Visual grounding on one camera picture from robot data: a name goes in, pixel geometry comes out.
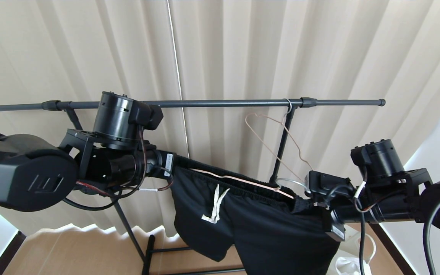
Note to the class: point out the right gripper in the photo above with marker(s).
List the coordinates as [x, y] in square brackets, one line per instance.
[353, 212]

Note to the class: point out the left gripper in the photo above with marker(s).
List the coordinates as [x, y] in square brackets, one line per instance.
[159, 164]

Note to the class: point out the pink clothes hanger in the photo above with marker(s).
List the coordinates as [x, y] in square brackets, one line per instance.
[235, 178]
[295, 147]

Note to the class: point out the black shorts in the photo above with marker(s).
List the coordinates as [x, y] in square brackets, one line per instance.
[262, 229]

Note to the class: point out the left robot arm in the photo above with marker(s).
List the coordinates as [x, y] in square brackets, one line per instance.
[33, 183]

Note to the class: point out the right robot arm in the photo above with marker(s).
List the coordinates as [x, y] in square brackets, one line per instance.
[380, 156]

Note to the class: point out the white laundry basket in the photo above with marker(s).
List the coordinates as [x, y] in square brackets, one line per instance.
[372, 244]

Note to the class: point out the black clothes rack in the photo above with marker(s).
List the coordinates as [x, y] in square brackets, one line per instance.
[224, 103]

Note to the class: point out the white garment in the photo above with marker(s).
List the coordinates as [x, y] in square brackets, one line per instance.
[348, 266]

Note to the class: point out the beige curtain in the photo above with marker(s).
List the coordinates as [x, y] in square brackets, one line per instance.
[90, 49]

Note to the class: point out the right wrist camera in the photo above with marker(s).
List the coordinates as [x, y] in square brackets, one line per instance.
[325, 183]

